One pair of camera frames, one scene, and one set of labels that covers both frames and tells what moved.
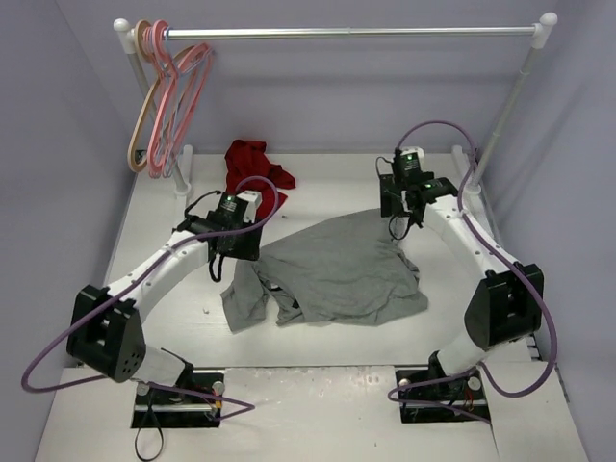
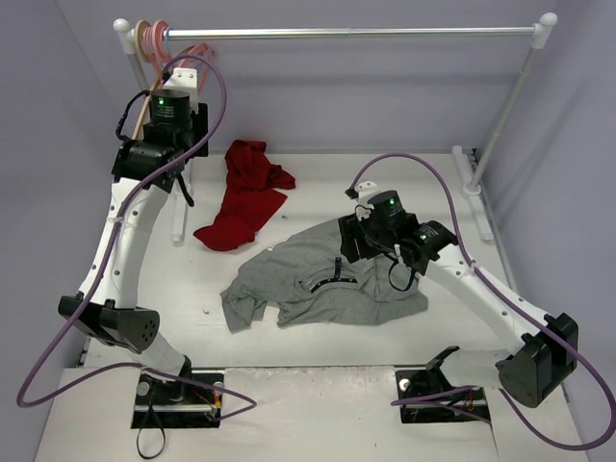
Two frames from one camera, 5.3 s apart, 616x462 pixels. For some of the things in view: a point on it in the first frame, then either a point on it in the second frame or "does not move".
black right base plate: (466, 393) does not move
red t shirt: (246, 159) does not move
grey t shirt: (348, 269) does not move
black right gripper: (392, 205) → (347, 239)
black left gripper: (241, 245) → (202, 129)
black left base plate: (157, 408) does not move
